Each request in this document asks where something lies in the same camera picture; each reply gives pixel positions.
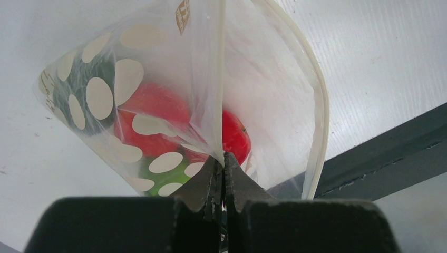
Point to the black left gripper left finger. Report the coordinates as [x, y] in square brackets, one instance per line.
[187, 221]

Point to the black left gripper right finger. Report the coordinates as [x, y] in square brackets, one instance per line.
[257, 222]

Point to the green fake food ball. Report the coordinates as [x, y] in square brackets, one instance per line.
[176, 175]

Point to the red fake food ball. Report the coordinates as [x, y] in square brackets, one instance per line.
[146, 119]

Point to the clear zip top bag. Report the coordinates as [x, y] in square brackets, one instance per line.
[247, 57]

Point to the dark green fake avocado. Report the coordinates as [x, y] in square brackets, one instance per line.
[76, 83]

